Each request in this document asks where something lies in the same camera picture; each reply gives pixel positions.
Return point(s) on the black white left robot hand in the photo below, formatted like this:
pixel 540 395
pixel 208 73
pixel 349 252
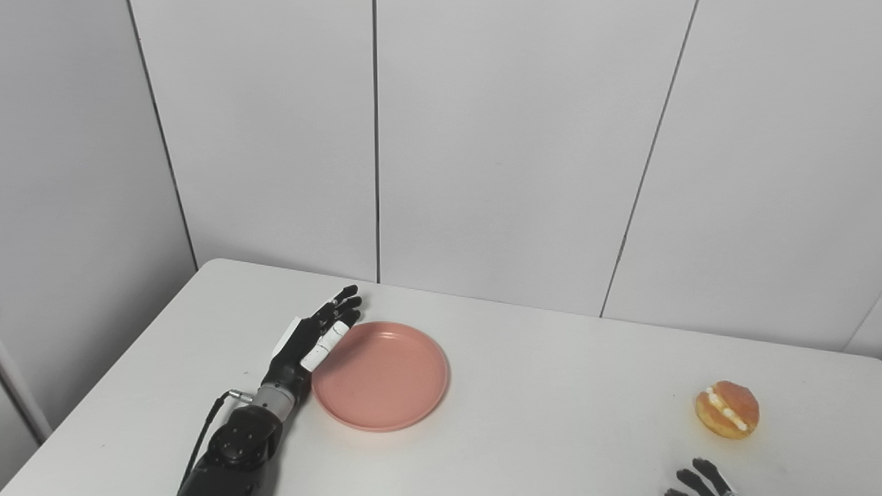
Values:
pixel 296 351

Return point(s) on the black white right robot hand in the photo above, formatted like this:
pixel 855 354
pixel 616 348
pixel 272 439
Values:
pixel 699 482

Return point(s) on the cream puff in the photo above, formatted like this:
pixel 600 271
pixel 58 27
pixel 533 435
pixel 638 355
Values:
pixel 727 410

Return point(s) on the pink round plate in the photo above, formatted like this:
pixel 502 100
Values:
pixel 382 375

